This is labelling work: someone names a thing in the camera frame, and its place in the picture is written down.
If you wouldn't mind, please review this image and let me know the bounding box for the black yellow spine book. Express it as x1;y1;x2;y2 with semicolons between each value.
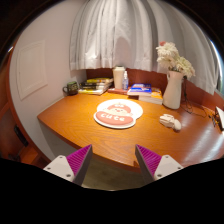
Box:
79;85;111;92

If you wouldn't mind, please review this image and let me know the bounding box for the black cable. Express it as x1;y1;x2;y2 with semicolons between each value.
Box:
181;78;214;119

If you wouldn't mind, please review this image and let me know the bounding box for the cream tumbler with lid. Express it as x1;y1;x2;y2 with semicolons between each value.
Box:
112;65;127;90

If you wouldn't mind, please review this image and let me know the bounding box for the white curtain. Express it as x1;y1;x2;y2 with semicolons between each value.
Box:
69;0;221;96

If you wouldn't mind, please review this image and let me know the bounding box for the clear spray bottle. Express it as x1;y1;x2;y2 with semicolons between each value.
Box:
121;70;130;92

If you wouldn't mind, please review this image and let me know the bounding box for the white computer mouse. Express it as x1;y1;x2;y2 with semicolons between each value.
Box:
159;113;183;132

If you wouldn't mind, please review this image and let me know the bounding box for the white flower bouquet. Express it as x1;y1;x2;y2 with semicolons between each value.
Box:
155;41;197;80

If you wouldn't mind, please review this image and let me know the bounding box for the white pink cartoon mouse pad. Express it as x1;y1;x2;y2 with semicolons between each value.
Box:
93;98;144;130

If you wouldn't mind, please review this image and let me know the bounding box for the white yellow thick book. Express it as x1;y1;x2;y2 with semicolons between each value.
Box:
78;88;109;96

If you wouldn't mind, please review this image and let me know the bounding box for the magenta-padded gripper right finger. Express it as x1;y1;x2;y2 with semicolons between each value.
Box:
134;144;184;185

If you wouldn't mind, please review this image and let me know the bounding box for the orange cover book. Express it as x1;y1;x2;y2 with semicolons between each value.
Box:
138;87;164;106

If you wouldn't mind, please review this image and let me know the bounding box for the white flat device on stand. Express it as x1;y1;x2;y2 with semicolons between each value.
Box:
213;106;224;132

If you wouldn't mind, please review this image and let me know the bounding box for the reddish brown book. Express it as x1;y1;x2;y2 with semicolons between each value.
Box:
107;87;129;96

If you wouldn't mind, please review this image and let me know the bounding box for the dark green mug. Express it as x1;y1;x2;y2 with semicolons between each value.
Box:
62;81;80;96

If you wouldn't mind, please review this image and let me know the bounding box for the white ceramic jug vase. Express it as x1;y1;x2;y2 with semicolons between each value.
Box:
162;70;185;110

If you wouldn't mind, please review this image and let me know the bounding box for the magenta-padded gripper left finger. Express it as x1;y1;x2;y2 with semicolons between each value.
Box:
43;144;93;187

